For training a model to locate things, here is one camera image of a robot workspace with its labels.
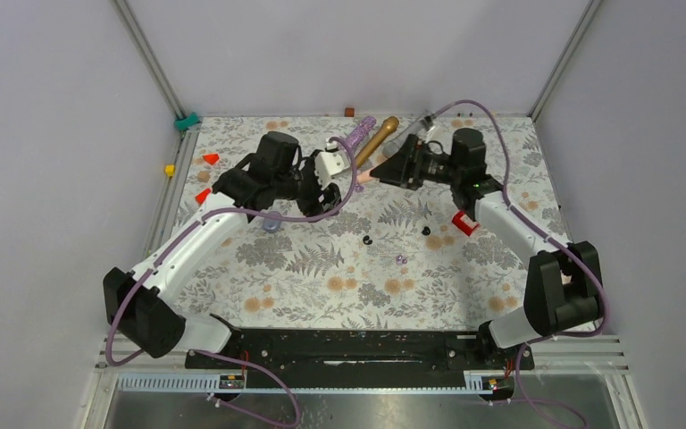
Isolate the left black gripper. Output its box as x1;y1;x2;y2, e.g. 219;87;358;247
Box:
274;151;341;220

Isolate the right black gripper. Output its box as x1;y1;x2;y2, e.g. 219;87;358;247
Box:
370;134;463;191

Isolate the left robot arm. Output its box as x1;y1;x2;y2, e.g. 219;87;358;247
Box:
103;131;356;367

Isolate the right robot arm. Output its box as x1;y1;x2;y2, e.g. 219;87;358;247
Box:
370;128;607;368

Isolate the blue-grey earbud case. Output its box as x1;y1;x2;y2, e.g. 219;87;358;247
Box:
262;212;283;233

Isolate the grey microphone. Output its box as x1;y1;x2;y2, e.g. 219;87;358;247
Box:
382;114;435;158

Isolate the gold microphone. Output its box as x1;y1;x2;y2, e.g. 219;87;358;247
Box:
355;116;399;169

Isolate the pink microphone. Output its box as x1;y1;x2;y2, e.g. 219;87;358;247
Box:
356;169;375;185

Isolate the purple glitter microphone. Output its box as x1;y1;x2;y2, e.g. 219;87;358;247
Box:
344;116;377;151

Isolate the red plastic box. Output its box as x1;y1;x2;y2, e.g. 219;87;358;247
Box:
451;211;480;237

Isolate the red triangular block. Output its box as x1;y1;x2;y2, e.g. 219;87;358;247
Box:
202;153;220;165

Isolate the floral patterned table mat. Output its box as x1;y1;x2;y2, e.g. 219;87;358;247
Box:
162;115;597;332

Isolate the teal corner clamp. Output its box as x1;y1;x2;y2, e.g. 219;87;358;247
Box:
174;112;201;132

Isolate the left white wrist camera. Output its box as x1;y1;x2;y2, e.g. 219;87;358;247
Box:
314;140;349;189

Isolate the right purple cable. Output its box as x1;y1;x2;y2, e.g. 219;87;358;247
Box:
420;99;610;339

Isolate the purple cable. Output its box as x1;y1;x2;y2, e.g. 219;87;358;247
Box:
420;99;610;339
105;136;360;367

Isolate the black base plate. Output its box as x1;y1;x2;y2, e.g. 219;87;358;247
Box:
185;328;535;390

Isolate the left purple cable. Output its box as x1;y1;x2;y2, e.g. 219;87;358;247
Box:
105;136;360;367

